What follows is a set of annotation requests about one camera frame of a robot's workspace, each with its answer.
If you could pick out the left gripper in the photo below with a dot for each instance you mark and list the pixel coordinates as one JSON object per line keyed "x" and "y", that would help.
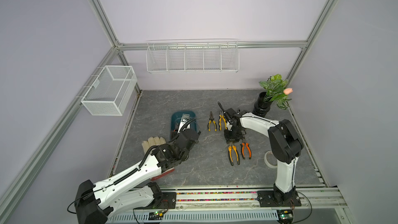
{"x": 174, "y": 138}

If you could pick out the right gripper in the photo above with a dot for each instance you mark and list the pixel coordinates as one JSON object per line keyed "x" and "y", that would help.
{"x": 228, "y": 139}

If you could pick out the orange needle nose pliers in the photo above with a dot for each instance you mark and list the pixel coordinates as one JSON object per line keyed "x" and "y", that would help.
{"x": 245, "y": 150}

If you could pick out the yellow orange black pliers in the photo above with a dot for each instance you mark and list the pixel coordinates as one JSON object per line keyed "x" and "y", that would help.
{"x": 233, "y": 155}

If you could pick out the large yellow combination pliers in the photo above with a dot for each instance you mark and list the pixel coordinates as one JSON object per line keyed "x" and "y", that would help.
{"x": 222, "y": 121}

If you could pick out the yellow needle nose pliers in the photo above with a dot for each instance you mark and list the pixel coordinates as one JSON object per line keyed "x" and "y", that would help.
{"x": 211, "y": 124}

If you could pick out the teal plastic storage box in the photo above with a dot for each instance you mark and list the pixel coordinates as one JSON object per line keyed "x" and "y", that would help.
{"x": 178, "y": 119}

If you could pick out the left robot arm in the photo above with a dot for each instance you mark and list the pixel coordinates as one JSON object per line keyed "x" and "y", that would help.
{"x": 95, "y": 203}

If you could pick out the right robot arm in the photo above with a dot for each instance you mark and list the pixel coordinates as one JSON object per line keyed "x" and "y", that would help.
{"x": 285, "y": 143}

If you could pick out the beige work glove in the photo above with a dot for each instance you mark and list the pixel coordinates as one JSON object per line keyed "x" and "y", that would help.
{"x": 156, "y": 141}

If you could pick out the black plant pot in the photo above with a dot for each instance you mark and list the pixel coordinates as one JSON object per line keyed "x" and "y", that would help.
{"x": 261, "y": 106}

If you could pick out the white tape roll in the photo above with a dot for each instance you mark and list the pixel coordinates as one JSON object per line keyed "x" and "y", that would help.
{"x": 270, "y": 160}

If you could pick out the green artificial plant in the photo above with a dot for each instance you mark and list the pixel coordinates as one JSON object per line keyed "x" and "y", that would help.
{"x": 274, "y": 86}

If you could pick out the pink tulip flower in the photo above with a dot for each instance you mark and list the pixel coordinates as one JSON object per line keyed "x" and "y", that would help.
{"x": 287, "y": 91}

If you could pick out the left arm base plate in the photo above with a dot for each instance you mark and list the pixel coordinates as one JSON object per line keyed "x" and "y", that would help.
{"x": 166, "y": 201}

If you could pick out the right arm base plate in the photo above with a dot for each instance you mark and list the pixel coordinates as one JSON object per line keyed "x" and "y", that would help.
{"x": 278, "y": 199}

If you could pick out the white wire basket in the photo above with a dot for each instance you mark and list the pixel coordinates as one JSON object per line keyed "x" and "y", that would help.
{"x": 110, "y": 92}

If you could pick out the white wire wall shelf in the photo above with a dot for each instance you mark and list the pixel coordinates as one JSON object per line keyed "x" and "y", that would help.
{"x": 192, "y": 56}

